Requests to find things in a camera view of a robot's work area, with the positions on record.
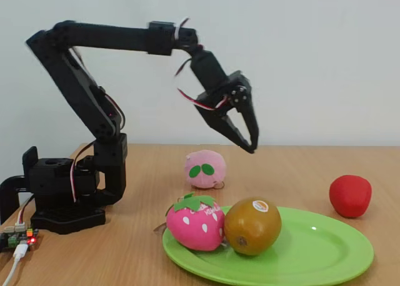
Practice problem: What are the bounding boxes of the brown kiwi with sticker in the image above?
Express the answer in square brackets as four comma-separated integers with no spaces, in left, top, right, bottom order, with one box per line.
[224,197,283,257]

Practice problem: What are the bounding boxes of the red apple plush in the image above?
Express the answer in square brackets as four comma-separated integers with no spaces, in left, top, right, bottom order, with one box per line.
[329,174,373,219]

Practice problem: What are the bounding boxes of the green oval plate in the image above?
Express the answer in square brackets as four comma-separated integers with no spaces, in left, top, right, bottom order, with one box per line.
[161,205,375,286]

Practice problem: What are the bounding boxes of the light pink peach plush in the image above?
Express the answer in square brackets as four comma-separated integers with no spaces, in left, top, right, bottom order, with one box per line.
[183,149,228,190]

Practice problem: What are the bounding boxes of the pink strawberry plush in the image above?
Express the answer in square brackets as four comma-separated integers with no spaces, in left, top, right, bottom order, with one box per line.
[164,192,229,252]

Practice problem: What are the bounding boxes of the black table clamp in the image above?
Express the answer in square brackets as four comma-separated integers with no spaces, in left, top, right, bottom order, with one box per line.
[0,175,31,226]

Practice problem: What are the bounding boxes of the motor controller circuit board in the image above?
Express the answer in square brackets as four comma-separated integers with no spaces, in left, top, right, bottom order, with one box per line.
[0,225,41,253]

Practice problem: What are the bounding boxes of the red white wrist servo cable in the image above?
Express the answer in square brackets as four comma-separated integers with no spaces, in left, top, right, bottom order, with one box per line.
[173,16,229,112]

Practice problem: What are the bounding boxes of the red white base servo cable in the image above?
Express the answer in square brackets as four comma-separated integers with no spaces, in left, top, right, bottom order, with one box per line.
[69,141,96,203]

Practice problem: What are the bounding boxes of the servo cable to board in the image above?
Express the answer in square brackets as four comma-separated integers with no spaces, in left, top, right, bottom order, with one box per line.
[17,194,36,229]

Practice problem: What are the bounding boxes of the white USB cable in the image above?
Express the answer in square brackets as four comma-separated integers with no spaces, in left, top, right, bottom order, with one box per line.
[0,244,31,286]

